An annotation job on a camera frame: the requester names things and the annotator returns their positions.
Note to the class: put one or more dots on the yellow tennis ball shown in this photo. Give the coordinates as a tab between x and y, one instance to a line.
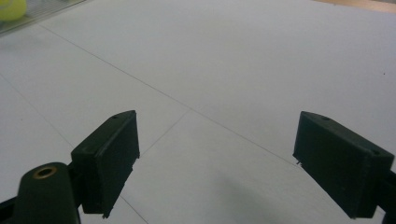
11	8

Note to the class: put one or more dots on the clear plastic container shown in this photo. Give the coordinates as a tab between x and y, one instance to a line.
46	11

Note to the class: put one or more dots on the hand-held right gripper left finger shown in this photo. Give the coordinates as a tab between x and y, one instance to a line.
109	161

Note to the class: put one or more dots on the white board sheet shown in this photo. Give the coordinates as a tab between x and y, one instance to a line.
218	62

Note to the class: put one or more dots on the wooden table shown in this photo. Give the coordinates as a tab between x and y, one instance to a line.
367	4

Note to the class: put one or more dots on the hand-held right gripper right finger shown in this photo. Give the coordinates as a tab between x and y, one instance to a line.
339	161

